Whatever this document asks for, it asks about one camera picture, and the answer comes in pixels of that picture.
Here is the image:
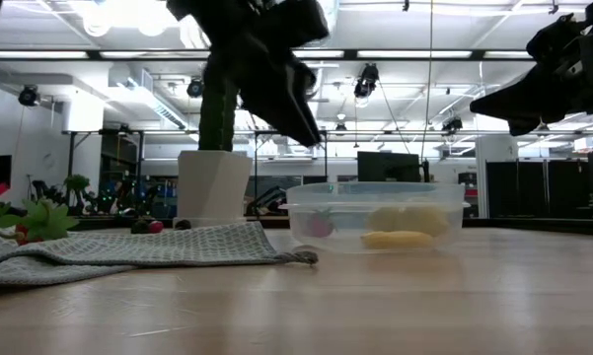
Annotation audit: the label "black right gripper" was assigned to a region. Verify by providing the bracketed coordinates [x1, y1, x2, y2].
[470, 0, 593, 137]

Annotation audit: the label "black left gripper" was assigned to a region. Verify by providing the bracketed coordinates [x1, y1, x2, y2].
[166, 0, 331, 148]

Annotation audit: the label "yellow lemon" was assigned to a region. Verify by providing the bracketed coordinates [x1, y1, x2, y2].
[369, 205, 450, 238]

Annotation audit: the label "yellow banana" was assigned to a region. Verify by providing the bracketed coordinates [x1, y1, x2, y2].
[359, 230, 435, 250]

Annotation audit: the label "clear plastic tupperware container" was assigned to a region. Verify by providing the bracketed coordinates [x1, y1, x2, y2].
[278, 181, 472, 255]

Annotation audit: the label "green cactus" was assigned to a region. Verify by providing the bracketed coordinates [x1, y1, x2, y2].
[198, 51, 241, 152]

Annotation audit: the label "black partition cabinets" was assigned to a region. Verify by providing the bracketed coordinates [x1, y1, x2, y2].
[485, 160, 589, 219]

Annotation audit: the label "black computer monitor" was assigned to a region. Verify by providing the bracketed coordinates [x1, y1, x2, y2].
[357, 151, 422, 183]

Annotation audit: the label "grey patterned dish cloth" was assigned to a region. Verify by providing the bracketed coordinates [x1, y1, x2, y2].
[0, 221, 320, 289]

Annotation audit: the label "green background potted plant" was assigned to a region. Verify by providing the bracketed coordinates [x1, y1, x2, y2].
[62, 174, 91, 216]

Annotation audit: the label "black metal frame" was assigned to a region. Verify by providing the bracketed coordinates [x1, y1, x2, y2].
[253, 129, 330, 218]

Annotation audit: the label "thin hanging cable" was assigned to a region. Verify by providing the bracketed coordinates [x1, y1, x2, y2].
[419, 0, 434, 159]

